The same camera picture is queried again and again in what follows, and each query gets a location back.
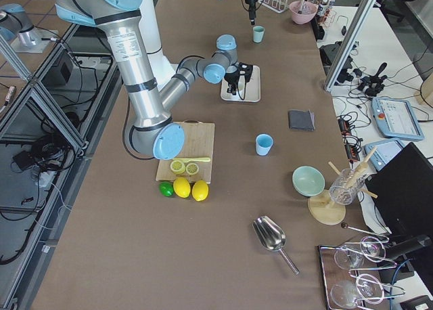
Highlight green cup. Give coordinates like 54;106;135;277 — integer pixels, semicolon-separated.
252;26;265;43

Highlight blue cup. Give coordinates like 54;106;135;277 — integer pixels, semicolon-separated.
255;133;274;156

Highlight pale yellow cup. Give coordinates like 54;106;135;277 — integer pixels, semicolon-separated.
237;76;246;91

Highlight cream rabbit tray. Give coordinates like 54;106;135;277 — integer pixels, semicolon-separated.
221;65;261;103

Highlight black glass drying tray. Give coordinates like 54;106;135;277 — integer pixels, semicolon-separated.
317;235;433;310

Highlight pink bowl with ice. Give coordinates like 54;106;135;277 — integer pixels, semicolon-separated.
289;1;318;24

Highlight steel muddler black tip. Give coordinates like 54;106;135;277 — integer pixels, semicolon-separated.
297;0;305;14

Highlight bamboo cutting board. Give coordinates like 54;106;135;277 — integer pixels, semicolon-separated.
177;122;215;184

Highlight grey folded cloth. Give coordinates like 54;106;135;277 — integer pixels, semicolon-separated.
288;110;315;131

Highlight yellow plastic knife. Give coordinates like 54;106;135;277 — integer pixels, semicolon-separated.
173;157;211;163

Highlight lemon slice lower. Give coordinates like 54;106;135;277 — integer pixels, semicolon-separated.
185;162;200;176

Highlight lemon slice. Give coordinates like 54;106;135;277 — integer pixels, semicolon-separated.
170;160;186;175
185;162;200;176

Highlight lemon slice upper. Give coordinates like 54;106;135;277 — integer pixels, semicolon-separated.
170;160;186;175

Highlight whole yellow lemon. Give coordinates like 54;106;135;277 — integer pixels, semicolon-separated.
191;180;209;202
173;177;191;198

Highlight green lime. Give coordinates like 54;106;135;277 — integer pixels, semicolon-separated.
158;181;175;198

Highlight pale green bowl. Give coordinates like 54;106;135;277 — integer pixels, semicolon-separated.
292;166;325;197

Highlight clear glass on stand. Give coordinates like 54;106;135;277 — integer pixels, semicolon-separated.
329;169;366;205

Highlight wooden stand with base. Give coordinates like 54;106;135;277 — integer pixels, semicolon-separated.
308;147;378;225

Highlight steel scoop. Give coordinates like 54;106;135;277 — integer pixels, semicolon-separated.
252;215;300;275

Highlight teach pendant tablet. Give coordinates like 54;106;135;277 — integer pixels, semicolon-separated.
371;97;425;141
364;138;405;171

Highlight black monitor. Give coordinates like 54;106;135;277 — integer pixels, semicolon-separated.
366;143;432;237

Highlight white wire cup rack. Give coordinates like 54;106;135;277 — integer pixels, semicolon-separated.
259;0;289;14

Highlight aluminium frame post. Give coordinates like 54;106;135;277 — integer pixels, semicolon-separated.
323;0;376;93

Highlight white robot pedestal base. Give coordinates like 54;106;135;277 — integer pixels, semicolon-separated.
139;0;175;91

